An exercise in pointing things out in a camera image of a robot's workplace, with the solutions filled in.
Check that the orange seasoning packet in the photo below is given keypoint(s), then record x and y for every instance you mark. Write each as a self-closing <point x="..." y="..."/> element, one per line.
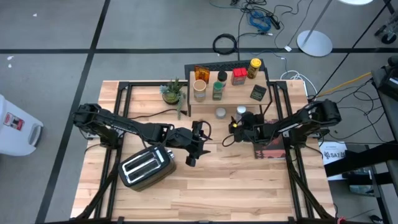
<point x="202" y="74"/>

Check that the red spice tin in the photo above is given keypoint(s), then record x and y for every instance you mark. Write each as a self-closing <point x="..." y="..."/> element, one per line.
<point x="238" y="76"/>

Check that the green-lid glass spice jar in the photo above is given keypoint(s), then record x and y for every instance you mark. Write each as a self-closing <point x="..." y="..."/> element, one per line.
<point x="217" y="90"/>

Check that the black perforated panel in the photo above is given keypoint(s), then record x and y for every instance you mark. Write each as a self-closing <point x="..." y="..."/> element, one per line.
<point x="224" y="64"/>

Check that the white-lid spice jar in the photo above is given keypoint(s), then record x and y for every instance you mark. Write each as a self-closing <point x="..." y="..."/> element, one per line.
<point x="241" y="109"/>

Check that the black aluminium table frame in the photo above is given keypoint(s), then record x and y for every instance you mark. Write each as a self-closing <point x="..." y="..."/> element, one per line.
<point x="146" y="83"/>

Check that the red clamp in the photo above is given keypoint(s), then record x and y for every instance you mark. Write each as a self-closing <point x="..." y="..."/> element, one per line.
<point x="341" y="220"/>

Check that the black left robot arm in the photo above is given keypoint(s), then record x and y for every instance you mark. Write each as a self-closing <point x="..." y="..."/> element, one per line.
<point x="124" y="126"/>

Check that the white power adapter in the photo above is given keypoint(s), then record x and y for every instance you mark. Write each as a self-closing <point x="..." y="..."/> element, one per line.
<point x="288" y="48"/>

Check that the black two-slot toaster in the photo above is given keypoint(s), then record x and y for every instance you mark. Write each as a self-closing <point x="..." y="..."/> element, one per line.
<point x="146" y="168"/>

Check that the grey round stand base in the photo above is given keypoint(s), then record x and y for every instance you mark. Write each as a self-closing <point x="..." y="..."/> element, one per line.
<point x="314" y="43"/>

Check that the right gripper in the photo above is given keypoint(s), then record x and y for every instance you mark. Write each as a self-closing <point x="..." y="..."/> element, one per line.
<point x="248" y="130"/>

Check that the yellow-lid spice jar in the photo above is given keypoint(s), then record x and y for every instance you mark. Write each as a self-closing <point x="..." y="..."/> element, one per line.
<point x="254" y="68"/>

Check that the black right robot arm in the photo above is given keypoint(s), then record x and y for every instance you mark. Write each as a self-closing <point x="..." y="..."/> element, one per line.
<point x="304" y="121"/>

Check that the beige paper cup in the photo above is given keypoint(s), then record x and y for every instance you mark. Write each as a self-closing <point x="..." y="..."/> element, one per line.
<point x="199" y="90"/>

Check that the black desk equipment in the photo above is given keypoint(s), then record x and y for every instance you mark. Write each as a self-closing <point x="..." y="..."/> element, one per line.
<point x="388" y="81"/>

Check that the white plastic container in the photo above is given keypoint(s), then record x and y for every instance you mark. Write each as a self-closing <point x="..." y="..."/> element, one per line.
<point x="15" y="140"/>

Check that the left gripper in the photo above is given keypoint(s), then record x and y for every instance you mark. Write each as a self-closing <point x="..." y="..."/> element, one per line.
<point x="192" y="143"/>

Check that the black power adapter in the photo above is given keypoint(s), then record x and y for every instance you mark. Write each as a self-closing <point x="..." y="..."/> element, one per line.
<point x="275" y="22"/>

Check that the black-lid orange spice bottle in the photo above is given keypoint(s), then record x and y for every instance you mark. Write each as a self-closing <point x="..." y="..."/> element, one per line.
<point x="222" y="76"/>

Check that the cart caster wheel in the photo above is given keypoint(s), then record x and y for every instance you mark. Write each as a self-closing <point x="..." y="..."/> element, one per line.
<point x="388" y="38"/>

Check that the green pepper tin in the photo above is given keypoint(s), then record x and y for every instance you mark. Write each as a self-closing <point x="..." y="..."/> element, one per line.
<point x="258" y="92"/>

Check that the potted succulent plant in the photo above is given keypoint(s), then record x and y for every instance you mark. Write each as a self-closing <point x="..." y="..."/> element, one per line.
<point x="171" y="93"/>

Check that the wooden shelf black legs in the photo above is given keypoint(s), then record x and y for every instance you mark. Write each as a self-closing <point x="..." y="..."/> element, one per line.
<point x="236" y="98"/>

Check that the white printed sign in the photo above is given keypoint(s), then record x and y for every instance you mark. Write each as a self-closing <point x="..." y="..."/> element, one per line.
<point x="332" y="154"/>

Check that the black side workstation frame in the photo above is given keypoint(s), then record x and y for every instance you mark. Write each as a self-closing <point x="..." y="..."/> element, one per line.
<point x="357" y="158"/>

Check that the white lamp head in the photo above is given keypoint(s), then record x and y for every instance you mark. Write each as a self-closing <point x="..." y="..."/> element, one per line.
<point x="354" y="2"/>

